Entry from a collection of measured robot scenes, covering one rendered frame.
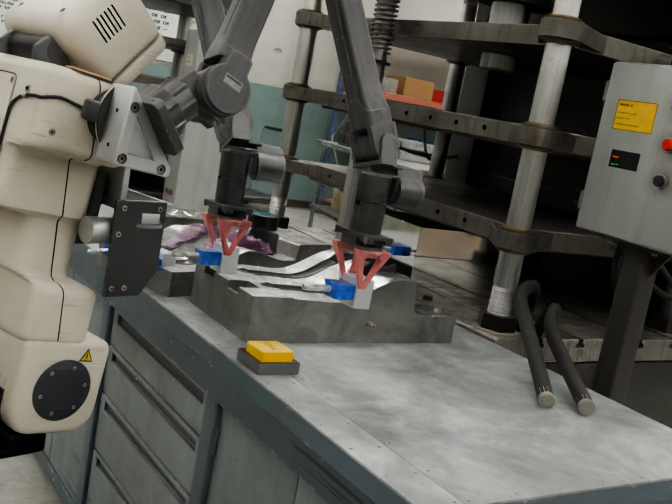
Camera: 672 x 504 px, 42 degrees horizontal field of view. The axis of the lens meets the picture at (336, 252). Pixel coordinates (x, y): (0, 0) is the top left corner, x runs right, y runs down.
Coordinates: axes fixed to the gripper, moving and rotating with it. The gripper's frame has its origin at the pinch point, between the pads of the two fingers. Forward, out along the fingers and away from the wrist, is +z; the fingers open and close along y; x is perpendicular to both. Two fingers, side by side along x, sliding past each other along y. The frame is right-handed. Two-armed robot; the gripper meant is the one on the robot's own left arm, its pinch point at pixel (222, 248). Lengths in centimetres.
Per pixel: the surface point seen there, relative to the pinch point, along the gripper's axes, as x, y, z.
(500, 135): -79, 13, -32
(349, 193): -74, 70, -8
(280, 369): 2.9, -34.4, 13.9
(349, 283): -11.4, -29.5, -0.3
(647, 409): -134, -7, 36
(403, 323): -34.5, -17.5, 10.0
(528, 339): -52, -36, 8
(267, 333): -3.0, -17.9, 12.3
